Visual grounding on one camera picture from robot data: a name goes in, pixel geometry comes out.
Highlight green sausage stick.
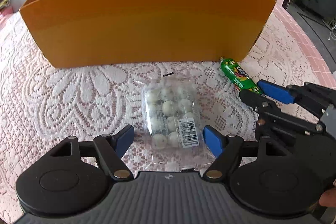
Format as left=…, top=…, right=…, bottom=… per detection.
left=220, top=57, right=264, bottom=96

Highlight clear bag of white balls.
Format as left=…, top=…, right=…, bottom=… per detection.
left=138, top=75, right=214, bottom=171

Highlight person right hand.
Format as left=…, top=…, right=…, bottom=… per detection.
left=318, top=178, right=336, bottom=224

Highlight pink lace tablecloth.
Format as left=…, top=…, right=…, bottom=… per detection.
left=1, top=4, right=335, bottom=223

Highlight orange cardboard box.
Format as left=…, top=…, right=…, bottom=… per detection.
left=20, top=0, right=276, bottom=68

